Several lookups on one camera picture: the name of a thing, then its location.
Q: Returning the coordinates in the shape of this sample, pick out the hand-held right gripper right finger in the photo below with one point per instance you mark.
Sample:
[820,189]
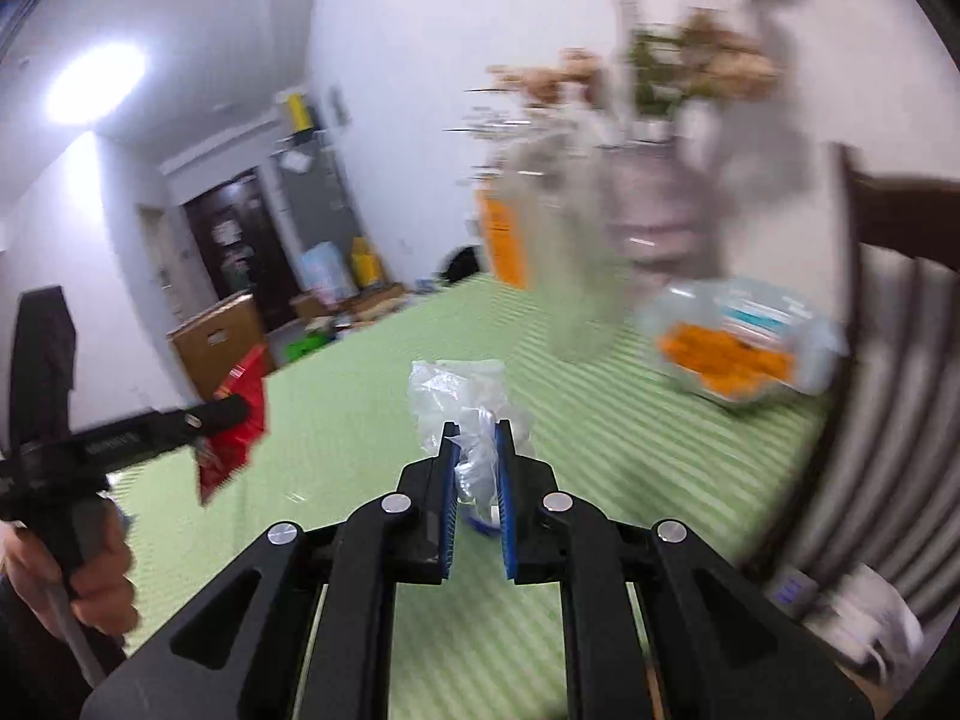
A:
[506,525]

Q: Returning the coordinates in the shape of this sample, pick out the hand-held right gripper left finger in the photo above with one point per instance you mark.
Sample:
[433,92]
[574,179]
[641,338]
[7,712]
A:
[450,525]

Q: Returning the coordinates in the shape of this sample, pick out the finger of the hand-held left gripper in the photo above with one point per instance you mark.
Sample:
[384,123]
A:
[221,414]

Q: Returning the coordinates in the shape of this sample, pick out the red snack wrapper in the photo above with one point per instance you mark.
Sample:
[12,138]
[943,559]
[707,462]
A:
[232,450]

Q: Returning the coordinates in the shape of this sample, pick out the clear plastic bag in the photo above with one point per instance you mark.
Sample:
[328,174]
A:
[457,390]

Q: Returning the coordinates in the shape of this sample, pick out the person's left forearm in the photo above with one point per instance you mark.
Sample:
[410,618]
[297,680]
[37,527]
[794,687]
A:
[30,660]

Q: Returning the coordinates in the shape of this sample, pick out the person's left hand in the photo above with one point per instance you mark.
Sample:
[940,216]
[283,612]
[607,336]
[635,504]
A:
[105,585]

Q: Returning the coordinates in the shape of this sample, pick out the small blue white object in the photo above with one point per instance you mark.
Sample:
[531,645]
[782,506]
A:
[484,521]

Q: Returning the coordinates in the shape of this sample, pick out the green bag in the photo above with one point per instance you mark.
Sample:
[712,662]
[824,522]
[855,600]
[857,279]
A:
[311,351]

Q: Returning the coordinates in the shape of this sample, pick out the green checked tablecloth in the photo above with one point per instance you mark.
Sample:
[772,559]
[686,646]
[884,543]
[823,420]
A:
[360,390]

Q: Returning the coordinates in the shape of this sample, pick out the light blue printed pack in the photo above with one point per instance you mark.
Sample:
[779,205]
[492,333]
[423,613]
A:
[326,274]

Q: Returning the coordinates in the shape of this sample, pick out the dark brown door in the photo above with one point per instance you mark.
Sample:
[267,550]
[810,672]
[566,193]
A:
[262,240]

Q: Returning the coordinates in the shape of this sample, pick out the yellow tote bag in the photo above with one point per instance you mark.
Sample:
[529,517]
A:
[367,266]

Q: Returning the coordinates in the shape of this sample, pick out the grey refrigerator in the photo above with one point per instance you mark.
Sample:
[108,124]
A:
[322,202]

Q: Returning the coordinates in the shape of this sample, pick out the black bag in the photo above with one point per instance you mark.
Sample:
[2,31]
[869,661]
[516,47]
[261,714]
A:
[461,266]

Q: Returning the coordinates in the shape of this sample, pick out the clear plastic pitcher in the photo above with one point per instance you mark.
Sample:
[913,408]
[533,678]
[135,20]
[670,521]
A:
[592,277]

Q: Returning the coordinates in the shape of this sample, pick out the orange book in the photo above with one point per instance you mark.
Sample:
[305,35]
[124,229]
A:
[502,240]

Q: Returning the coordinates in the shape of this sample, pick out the light blue wavy bowl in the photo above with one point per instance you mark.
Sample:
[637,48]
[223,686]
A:
[742,352]

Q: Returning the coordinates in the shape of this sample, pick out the yellow box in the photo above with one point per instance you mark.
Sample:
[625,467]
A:
[298,112]

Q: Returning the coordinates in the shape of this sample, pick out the ceiling light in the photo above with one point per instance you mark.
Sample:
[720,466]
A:
[94,82]

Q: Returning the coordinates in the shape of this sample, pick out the pink glass vase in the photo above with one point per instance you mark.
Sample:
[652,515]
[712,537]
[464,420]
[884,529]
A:
[660,217]

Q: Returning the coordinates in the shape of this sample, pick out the white power strip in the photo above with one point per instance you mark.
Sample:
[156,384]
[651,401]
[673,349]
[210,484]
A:
[862,607]

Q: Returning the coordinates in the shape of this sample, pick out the tall clear bottle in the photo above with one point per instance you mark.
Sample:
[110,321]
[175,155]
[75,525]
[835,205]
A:
[529,157]

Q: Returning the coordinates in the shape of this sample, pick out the single dried pink rose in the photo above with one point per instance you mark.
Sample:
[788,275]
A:
[555,79]

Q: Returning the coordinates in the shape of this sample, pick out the dark wooden chair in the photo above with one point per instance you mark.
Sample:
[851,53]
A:
[900,217]

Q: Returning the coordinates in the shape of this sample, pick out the dried rose bouquet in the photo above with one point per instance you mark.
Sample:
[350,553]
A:
[712,67]

